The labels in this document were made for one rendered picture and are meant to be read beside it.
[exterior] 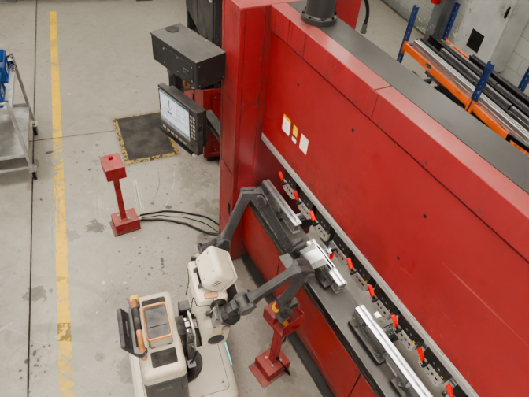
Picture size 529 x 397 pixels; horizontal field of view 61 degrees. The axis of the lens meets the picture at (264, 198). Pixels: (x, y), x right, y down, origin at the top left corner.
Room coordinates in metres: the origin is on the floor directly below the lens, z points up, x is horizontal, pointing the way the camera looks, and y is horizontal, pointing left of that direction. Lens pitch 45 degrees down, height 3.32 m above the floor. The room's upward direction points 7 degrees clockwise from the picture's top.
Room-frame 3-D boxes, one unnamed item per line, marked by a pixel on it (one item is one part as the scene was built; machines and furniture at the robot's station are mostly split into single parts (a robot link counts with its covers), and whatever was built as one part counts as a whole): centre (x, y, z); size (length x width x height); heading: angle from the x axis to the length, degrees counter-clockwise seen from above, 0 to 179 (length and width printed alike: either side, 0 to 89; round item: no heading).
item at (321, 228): (1.91, -0.40, 1.26); 0.15 x 0.09 x 0.17; 33
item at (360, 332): (1.35, -0.70, 0.89); 0.30 x 0.05 x 0.03; 33
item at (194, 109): (2.63, 0.63, 1.42); 0.45 x 0.12 x 0.36; 48
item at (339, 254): (1.75, -0.51, 1.26); 0.15 x 0.09 x 0.17; 33
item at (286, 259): (1.82, -0.29, 1.00); 0.26 x 0.18 x 0.01; 123
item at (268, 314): (1.55, -0.20, 0.75); 0.20 x 0.16 x 0.18; 41
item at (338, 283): (1.85, -0.45, 0.92); 0.39 x 0.06 x 0.10; 33
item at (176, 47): (2.73, 0.61, 1.53); 0.51 x 0.25 x 0.85; 48
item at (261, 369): (1.53, -0.18, 0.06); 0.25 x 0.20 x 0.12; 131
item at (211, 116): (2.84, 0.51, 1.18); 0.40 x 0.24 x 0.07; 33
